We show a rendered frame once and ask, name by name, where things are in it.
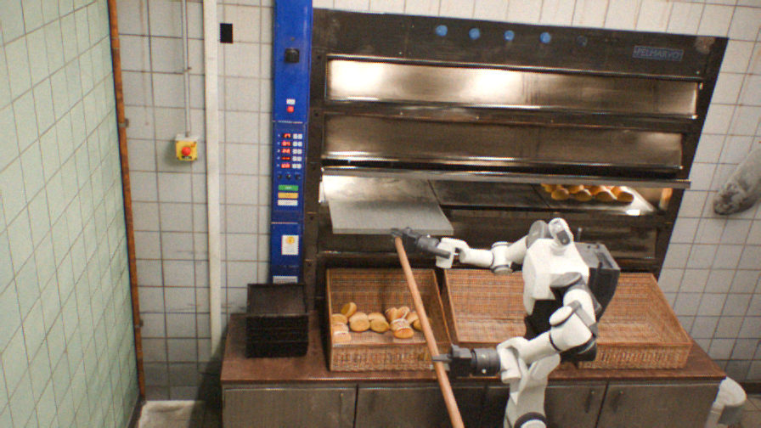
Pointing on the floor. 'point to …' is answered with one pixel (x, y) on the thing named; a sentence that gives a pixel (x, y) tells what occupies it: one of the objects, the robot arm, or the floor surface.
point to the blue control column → (298, 85)
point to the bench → (702, 391)
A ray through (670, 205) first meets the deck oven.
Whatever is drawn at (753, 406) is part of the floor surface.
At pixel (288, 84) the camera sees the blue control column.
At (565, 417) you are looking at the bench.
